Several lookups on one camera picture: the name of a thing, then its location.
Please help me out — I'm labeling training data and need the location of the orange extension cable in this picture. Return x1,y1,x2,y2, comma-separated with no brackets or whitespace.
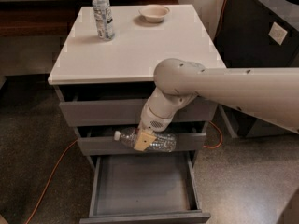
23,0,240,224

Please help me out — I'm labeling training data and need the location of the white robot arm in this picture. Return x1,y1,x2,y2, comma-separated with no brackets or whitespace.
141,59,299,224

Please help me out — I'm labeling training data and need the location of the upright clear water bottle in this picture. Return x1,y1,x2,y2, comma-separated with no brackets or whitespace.
92,0,114,40

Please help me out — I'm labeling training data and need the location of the grey top drawer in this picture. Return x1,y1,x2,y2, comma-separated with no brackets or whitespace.
58,83,219,128

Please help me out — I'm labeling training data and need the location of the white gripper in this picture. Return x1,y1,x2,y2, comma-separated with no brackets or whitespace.
134,105,173,151

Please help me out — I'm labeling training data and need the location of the grey bottom drawer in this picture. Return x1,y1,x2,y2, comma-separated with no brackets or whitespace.
79,152,210,224

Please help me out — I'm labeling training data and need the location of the dark grey bin cabinet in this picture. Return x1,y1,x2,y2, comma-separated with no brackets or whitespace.
214,0,299,139

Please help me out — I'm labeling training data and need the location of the dark wooden bench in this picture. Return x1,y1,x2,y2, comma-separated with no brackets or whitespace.
0,0,180,38

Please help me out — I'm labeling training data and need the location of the white label on cabinet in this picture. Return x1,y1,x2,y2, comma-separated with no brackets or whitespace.
269,22,288,45

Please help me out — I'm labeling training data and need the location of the grey middle drawer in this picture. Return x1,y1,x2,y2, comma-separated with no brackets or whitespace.
78,121,206,156

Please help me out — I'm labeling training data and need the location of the grey drawer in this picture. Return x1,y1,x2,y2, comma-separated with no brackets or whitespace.
58,83,219,128
78,121,206,156
79,152,210,224

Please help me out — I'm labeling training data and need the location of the white-topped grey drawer cabinet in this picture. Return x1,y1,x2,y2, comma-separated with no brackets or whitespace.
48,4,231,173

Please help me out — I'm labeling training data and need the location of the beige paper bowl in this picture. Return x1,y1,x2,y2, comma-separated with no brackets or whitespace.
139,5,170,23

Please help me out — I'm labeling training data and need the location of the clear water bottle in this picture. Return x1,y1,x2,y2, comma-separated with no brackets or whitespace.
92,0,114,40
114,127,177,152

